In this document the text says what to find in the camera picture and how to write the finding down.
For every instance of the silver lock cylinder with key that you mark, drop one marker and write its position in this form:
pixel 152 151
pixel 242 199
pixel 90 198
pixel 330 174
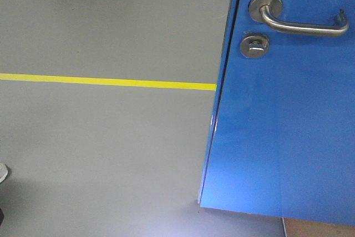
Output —
pixel 254 45

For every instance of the wooden platform base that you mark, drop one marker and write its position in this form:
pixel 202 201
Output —
pixel 296 227

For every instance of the silver door lever handle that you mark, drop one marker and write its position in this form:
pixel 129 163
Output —
pixel 268 11

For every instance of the blue door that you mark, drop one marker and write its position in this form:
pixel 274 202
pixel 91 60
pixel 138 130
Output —
pixel 281 140

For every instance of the white shoe lower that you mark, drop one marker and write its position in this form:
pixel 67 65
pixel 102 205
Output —
pixel 3 172

